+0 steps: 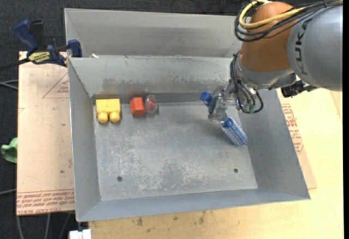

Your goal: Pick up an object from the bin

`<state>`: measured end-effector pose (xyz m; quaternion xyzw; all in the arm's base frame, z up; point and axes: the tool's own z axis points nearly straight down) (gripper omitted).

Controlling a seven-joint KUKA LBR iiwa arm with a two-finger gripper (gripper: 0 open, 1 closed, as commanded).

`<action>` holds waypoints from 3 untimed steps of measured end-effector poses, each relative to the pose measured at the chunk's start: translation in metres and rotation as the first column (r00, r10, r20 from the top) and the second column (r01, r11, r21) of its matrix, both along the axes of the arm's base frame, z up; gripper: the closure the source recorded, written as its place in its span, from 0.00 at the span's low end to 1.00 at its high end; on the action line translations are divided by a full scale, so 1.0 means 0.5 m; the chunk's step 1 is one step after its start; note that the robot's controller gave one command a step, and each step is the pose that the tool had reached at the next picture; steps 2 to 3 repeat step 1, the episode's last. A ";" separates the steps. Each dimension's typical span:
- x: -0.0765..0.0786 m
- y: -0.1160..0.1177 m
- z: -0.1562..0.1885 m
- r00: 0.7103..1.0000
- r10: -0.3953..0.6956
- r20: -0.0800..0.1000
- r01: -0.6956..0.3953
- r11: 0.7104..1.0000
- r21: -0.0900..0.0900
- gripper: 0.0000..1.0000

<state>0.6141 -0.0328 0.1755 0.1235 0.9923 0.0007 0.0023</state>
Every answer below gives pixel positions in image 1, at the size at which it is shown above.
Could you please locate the grey metal bin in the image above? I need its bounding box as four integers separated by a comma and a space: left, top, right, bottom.
64, 8, 311, 223

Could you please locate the red toy block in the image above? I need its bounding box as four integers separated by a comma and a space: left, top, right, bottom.
129, 97, 146, 117

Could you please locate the clear glass thing red inside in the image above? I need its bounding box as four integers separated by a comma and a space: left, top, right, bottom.
145, 94, 160, 115

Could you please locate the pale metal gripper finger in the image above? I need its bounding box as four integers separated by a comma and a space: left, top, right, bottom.
207, 97, 220, 121
218, 101, 228, 122

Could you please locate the yellow toy block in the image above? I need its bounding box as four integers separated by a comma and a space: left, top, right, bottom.
95, 98, 122, 124

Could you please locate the brown cardboard board red print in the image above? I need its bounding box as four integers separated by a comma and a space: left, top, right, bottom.
16, 51, 317, 217

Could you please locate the black cylinder on white bracket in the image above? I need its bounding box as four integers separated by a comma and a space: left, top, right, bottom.
280, 79, 312, 98

